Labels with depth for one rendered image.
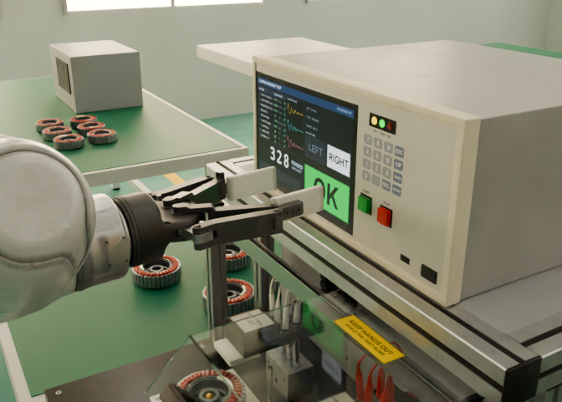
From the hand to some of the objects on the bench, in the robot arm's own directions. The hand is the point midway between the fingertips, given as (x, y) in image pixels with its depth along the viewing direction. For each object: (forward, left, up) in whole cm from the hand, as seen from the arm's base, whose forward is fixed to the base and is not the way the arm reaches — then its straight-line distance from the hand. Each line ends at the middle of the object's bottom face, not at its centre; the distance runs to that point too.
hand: (281, 191), depth 77 cm
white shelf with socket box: (+55, +94, -44) cm, 117 cm away
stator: (+6, +67, -44) cm, 80 cm away
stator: (+23, +66, -44) cm, 83 cm away
